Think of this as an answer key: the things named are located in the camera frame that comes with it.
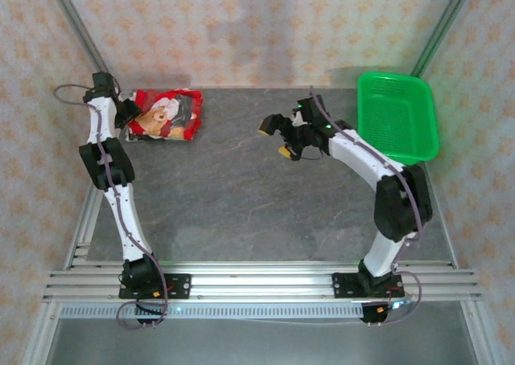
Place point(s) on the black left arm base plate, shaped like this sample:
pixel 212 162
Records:
pixel 181 286

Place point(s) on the aluminium frame leg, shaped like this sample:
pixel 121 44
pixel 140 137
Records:
pixel 40 337
pixel 483 337

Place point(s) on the grey metal lower panel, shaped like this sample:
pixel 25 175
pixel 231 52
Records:
pixel 261 345

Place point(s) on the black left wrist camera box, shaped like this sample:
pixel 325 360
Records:
pixel 132 109

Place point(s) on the red bear print t-shirt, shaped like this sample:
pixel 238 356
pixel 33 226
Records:
pixel 161 116

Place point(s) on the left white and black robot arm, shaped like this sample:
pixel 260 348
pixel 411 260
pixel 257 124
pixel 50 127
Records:
pixel 106 164

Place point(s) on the aluminium frame post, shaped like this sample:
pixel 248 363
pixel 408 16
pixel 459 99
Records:
pixel 442 23
pixel 80 35

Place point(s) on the small lit circuit board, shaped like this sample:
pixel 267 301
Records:
pixel 398 304

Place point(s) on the green perforated plastic basket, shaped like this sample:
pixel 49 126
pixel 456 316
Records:
pixel 396 116

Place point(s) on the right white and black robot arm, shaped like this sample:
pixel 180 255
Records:
pixel 402 204

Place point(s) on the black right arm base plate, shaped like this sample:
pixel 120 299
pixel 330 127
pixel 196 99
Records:
pixel 342 284

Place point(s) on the aluminium mounting rail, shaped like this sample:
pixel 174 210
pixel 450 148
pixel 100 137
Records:
pixel 261 284

